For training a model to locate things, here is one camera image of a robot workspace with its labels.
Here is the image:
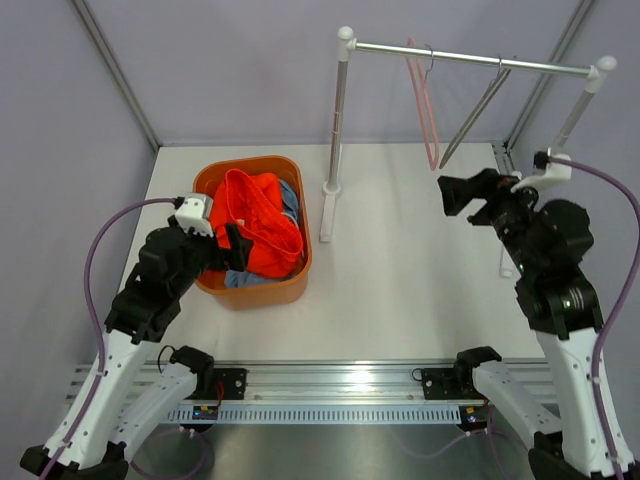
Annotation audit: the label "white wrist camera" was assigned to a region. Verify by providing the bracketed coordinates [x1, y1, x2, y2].
[510, 148, 572, 193]
[175, 192, 214, 238]

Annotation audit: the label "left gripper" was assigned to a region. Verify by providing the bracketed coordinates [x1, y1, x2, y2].
[169, 215, 252, 297]

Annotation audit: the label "white slotted cable duct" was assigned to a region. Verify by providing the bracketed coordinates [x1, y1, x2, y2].
[162, 405, 462, 425]

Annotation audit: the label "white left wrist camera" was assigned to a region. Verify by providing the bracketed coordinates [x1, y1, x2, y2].
[175, 192, 214, 238]

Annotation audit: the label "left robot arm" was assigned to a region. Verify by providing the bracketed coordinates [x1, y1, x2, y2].
[20, 221, 253, 479]

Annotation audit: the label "orange shorts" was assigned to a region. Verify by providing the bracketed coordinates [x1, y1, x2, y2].
[210, 169, 303, 279]

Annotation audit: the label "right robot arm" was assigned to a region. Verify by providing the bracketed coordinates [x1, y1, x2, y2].
[437, 169, 639, 479]

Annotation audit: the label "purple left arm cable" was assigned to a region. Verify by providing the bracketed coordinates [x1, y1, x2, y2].
[37, 197, 216, 480]

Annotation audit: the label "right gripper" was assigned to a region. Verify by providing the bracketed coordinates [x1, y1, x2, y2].
[439, 168, 550, 277]

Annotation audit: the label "light blue shorts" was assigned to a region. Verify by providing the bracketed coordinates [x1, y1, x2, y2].
[223, 179, 301, 290]

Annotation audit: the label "pink hanger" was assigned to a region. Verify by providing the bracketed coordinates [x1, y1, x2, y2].
[405, 57, 440, 171]

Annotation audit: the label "white metal clothes rack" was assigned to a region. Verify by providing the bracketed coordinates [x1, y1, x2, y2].
[319, 26, 617, 243]

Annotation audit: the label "orange plastic basket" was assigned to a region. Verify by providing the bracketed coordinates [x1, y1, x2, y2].
[193, 155, 312, 310]

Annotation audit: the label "grey hanger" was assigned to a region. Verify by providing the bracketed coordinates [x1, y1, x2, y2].
[438, 58, 511, 169]

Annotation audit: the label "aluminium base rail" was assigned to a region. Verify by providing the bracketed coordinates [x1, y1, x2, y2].
[64, 360, 561, 407]

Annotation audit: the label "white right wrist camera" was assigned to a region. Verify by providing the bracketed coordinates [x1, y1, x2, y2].
[510, 148, 572, 193]

